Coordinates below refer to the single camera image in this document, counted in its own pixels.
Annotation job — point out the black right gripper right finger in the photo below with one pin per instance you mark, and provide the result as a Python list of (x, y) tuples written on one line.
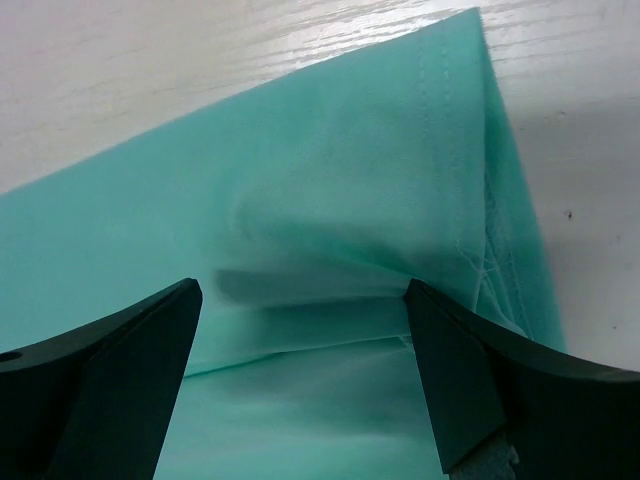
[(502, 406)]

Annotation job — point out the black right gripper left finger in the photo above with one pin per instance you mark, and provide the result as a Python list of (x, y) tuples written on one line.
[(96, 401)]

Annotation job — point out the green t-shirt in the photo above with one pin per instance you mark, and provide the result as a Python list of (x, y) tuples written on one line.
[(303, 207)]

